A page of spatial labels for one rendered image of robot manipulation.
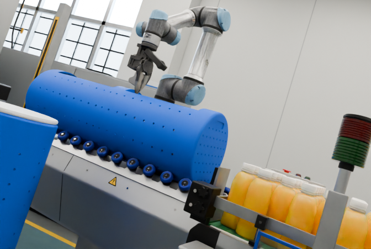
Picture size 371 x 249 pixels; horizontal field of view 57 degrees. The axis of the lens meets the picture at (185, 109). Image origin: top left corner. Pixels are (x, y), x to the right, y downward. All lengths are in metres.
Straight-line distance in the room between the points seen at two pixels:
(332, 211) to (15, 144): 0.80
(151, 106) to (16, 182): 0.50
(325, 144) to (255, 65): 1.20
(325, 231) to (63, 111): 1.08
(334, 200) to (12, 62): 3.66
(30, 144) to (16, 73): 2.95
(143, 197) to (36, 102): 0.68
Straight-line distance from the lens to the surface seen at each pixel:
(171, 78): 1.81
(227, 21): 1.86
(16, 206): 1.11
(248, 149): 4.04
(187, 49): 4.47
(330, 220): 0.76
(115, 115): 1.29
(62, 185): 1.44
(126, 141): 1.26
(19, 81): 3.91
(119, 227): 1.28
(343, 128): 0.77
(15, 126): 1.02
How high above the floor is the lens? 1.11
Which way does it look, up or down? 4 degrees up
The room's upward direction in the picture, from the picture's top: 18 degrees clockwise
